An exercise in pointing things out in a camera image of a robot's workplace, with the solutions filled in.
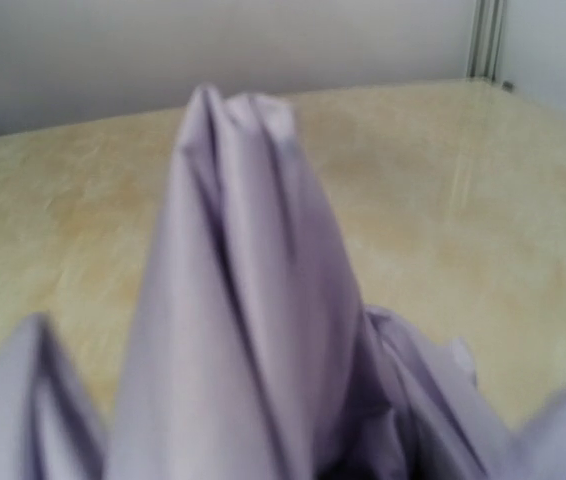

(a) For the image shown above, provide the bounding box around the lavender folding umbrella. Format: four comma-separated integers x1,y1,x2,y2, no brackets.
0,86,566,479

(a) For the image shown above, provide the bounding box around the right aluminium frame post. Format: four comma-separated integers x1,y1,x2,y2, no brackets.
466,0,507,82

